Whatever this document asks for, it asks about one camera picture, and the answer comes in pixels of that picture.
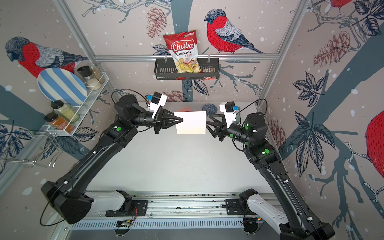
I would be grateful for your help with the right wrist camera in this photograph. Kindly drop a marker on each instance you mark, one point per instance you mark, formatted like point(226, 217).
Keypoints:
point(230, 111)

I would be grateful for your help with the orange spice jar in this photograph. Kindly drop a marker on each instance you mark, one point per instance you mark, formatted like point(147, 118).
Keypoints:
point(58, 122)

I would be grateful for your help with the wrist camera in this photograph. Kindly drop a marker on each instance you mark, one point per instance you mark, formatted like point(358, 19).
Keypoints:
point(230, 111)
point(157, 101)

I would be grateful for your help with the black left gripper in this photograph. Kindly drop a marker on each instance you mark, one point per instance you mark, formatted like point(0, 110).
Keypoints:
point(168, 119)

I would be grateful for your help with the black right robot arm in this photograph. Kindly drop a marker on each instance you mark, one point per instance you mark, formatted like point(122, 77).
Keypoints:
point(296, 221)

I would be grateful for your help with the pink square paper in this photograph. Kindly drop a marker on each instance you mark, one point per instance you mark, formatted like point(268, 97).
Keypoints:
point(186, 109)
point(194, 123)

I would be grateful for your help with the green spice jar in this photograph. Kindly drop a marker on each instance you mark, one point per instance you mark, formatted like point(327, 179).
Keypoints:
point(65, 110)

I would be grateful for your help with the black lid spice jar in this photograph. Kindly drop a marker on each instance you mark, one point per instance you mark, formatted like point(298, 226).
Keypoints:
point(92, 82)

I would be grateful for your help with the red Chuba chips bag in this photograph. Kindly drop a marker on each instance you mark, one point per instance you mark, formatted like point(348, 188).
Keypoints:
point(183, 48)

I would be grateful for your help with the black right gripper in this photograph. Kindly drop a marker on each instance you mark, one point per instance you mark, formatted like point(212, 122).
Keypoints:
point(223, 133)

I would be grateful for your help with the blue patterned ceramic bowl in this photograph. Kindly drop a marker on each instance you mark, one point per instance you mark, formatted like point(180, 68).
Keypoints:
point(210, 109)

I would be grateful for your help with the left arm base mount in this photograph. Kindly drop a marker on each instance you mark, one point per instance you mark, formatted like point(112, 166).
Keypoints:
point(135, 208)

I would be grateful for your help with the black wire basket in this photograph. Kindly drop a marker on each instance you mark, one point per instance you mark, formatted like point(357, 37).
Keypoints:
point(202, 69)

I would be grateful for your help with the white wire shelf rack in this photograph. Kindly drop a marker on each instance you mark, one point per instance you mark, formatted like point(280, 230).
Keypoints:
point(82, 110)

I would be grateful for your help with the blue striped plate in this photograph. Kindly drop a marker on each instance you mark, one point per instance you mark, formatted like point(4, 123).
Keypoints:
point(59, 84)

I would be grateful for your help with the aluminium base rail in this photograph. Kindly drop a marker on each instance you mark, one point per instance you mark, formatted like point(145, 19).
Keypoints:
point(184, 206)

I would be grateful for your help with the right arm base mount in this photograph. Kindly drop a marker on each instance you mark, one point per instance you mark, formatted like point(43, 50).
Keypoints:
point(235, 207)

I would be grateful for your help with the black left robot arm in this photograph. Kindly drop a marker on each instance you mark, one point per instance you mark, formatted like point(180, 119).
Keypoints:
point(67, 195)

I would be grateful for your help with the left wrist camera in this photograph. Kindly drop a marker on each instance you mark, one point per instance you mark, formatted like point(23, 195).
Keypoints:
point(157, 101)

